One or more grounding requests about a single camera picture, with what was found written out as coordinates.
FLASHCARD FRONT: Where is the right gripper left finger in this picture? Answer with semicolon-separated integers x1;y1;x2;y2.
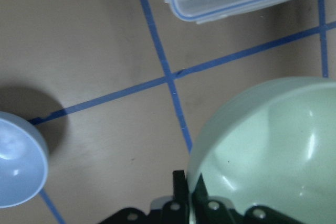
101;170;190;223

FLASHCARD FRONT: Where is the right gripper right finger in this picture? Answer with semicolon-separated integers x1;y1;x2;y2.
189;173;307;223

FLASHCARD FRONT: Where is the green bowl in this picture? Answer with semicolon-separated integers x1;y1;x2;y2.
187;77;335;223

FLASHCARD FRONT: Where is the blue bowl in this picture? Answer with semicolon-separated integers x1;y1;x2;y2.
1;112;49;208

